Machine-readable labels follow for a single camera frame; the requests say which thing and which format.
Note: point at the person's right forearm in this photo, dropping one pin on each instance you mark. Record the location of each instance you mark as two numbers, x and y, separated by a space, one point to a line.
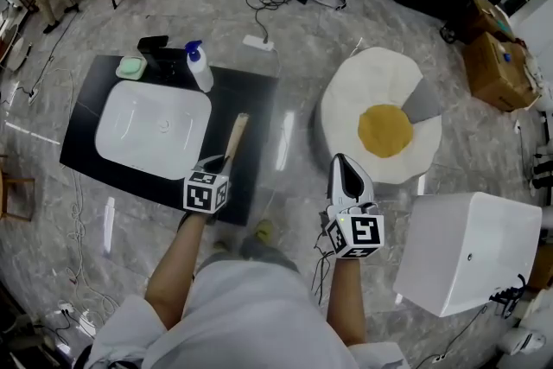
345 302

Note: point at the spray bottle with blue top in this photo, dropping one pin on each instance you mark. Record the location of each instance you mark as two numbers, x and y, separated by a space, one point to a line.
202 71

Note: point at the dark vanity cabinet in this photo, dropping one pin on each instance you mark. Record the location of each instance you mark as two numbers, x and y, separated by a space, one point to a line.
255 121

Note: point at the white sink basin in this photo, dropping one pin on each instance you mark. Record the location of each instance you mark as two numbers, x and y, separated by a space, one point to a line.
147 129

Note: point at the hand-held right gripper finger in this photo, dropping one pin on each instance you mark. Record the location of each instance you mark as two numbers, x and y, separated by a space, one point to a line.
365 188
333 181

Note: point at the white box appliance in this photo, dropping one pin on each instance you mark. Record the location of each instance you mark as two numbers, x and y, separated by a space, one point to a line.
458 246

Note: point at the green soap dish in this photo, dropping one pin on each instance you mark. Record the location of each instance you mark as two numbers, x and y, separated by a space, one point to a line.
130 67

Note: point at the person's left forearm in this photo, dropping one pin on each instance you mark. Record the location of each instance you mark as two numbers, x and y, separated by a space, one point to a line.
173 276

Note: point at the small cardboard box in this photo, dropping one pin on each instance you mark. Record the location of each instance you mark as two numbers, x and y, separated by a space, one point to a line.
488 13

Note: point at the white egg-shaped floor cushion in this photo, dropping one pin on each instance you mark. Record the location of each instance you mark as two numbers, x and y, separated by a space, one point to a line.
371 78

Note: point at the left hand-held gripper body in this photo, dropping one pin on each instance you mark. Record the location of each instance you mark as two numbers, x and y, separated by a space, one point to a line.
203 194

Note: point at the white power strip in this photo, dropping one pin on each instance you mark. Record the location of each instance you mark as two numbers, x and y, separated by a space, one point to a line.
257 42
33 96
434 360
65 309

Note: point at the person's white shirt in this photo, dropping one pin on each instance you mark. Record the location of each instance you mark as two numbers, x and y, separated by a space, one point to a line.
242 324

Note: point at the wooden stool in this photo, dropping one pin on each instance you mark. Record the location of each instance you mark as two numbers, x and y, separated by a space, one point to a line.
17 186

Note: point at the round white side table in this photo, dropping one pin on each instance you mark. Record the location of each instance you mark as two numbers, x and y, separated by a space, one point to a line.
13 52

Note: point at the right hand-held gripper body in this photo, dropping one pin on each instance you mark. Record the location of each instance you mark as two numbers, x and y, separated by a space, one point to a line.
360 235

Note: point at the person's shoe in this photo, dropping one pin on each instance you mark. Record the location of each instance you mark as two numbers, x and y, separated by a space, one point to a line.
263 231

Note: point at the large cardboard box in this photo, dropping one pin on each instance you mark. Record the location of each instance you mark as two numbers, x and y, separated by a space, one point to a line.
497 73

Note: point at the black tub faucet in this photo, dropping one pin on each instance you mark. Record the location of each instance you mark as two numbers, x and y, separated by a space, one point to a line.
510 294

